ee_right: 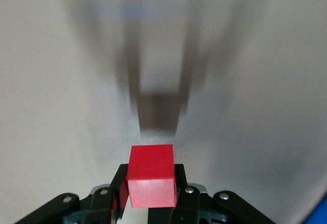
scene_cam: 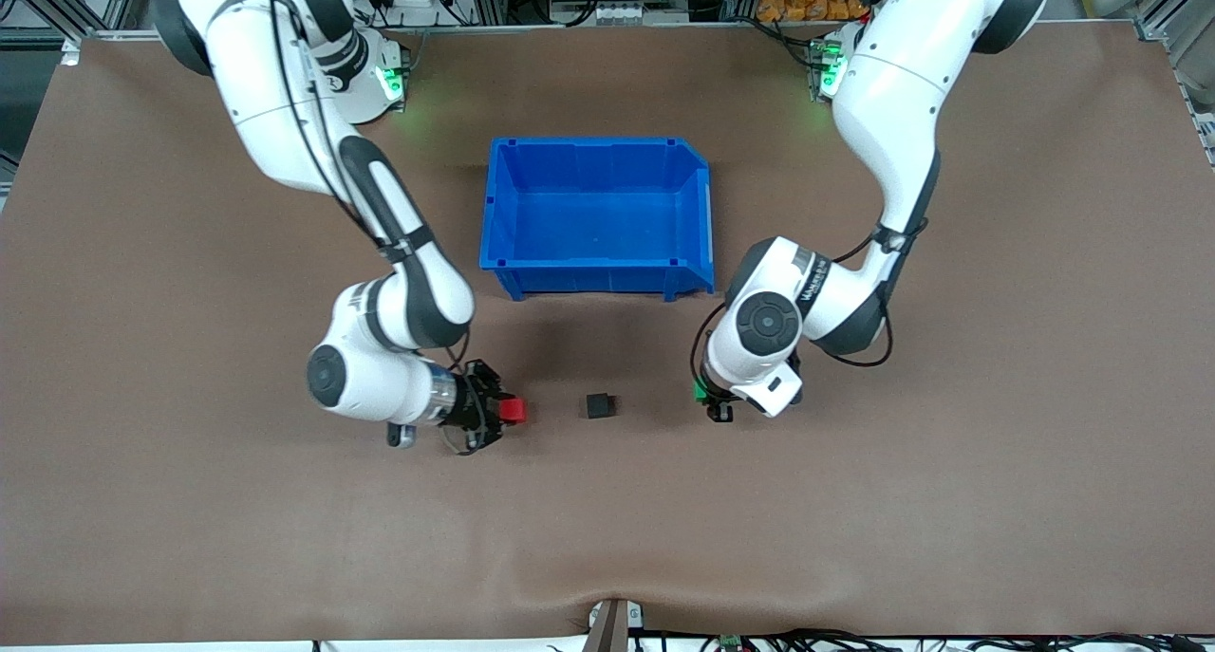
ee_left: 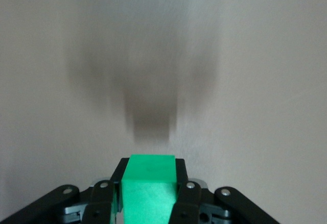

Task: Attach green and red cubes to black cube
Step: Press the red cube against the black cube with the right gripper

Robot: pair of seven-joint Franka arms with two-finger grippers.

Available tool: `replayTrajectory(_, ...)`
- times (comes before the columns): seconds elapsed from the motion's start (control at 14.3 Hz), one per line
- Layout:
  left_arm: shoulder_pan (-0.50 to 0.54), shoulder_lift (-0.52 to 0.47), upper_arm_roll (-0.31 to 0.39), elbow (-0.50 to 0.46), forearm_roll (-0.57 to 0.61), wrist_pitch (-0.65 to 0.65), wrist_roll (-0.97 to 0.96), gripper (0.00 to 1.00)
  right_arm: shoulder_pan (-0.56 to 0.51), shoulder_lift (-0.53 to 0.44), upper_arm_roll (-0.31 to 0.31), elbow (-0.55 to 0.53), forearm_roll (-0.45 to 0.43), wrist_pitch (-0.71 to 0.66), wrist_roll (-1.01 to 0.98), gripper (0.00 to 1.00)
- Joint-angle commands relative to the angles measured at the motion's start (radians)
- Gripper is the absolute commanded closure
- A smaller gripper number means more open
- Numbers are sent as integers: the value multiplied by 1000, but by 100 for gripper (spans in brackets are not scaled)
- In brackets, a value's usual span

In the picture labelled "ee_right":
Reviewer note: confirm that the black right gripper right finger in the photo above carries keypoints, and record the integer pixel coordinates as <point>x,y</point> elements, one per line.
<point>191,206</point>

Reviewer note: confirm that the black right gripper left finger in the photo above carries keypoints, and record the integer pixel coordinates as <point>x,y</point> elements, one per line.
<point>102,206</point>

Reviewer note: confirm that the small red cube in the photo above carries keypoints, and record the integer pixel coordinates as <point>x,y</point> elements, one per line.
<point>152,173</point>

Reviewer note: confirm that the blue plastic storage bin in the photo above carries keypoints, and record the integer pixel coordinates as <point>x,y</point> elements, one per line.
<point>320,215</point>

